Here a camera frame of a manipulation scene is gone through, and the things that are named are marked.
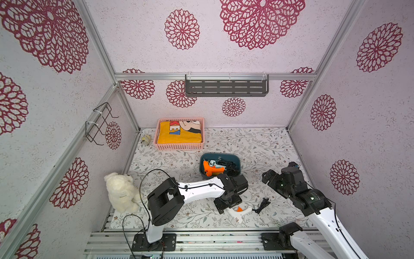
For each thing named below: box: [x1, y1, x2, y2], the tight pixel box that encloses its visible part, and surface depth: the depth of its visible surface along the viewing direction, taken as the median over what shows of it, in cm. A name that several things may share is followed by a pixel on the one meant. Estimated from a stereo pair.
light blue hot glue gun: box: [209, 159, 227, 169], surface depth 98 cm
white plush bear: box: [104, 172, 142, 215], surface depth 74 cm
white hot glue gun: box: [226, 205, 253, 224], surface depth 83 cm
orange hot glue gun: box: [203, 160, 225, 177], surface depth 92 cm
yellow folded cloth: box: [157, 120, 203, 145], surface depth 112 cm
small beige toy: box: [141, 134, 152, 146], surface depth 111 cm
